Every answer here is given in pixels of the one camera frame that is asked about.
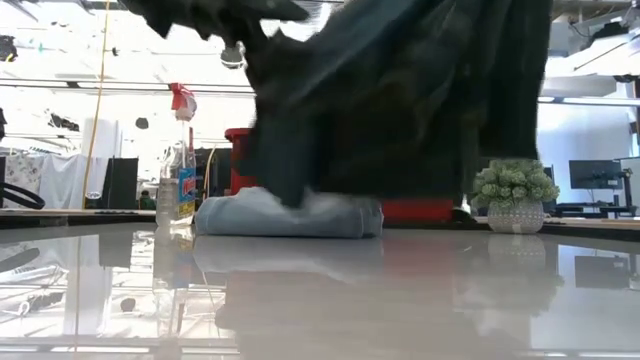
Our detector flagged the light blue jeans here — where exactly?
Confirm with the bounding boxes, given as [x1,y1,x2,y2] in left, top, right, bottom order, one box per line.
[193,187,385,239]

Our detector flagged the dark blue jeans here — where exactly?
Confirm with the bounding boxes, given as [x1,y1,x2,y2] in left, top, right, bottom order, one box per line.
[119,0,554,209]

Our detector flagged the red plastic bin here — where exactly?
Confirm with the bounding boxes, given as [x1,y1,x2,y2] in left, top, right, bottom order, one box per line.
[223,127,456,225]

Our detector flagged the black cabinet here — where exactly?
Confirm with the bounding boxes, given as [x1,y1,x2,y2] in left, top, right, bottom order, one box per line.
[194,147,234,200]

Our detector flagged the clear spray bottle red trigger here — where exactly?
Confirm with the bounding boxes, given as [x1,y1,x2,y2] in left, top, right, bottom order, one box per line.
[155,82,199,229]

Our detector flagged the black ceiling device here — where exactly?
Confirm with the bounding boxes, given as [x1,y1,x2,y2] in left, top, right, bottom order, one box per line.
[219,42,247,71]

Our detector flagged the black partition panel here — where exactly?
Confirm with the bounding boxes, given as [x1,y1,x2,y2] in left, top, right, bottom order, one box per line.
[101,156,140,211]

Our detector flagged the white hanging cloth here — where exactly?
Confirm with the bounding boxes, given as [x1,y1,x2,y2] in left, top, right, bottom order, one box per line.
[38,117,124,210]

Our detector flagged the black computer monitor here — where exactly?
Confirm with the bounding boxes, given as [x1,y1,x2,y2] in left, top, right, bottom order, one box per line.
[568,159,624,191]

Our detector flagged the patterned hanging cloth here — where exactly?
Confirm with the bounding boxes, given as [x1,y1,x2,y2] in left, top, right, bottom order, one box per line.
[3,152,47,210]

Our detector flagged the black monitor stand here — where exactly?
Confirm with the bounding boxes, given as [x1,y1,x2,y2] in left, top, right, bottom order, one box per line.
[602,168,635,210]

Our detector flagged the yellow cable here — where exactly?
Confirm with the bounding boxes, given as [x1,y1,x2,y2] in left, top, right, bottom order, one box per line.
[80,0,112,210]

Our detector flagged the black cable loop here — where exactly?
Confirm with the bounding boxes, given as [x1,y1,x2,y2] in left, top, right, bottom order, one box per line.
[0,181,47,211]

